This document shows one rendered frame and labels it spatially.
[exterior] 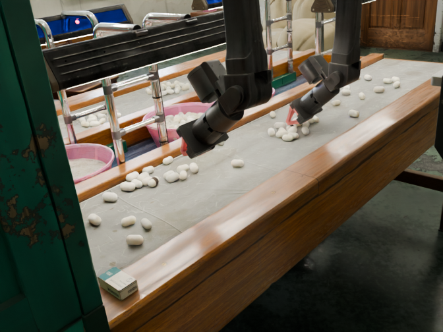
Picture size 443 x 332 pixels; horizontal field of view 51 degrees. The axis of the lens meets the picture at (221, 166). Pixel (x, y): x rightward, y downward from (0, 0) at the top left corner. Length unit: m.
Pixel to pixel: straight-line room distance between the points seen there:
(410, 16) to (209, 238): 5.29
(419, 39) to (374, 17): 0.62
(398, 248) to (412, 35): 4.07
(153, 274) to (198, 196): 0.32
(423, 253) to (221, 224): 1.42
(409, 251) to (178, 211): 1.38
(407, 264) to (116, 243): 1.44
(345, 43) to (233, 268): 0.65
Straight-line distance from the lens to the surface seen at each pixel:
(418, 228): 2.38
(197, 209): 1.03
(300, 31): 4.43
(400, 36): 6.07
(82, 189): 1.16
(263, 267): 1.00
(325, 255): 2.14
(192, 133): 0.94
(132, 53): 1.01
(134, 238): 0.94
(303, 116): 1.35
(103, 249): 0.96
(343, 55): 1.26
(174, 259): 0.84
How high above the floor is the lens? 1.25
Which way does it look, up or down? 25 degrees down
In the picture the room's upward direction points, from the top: 5 degrees counter-clockwise
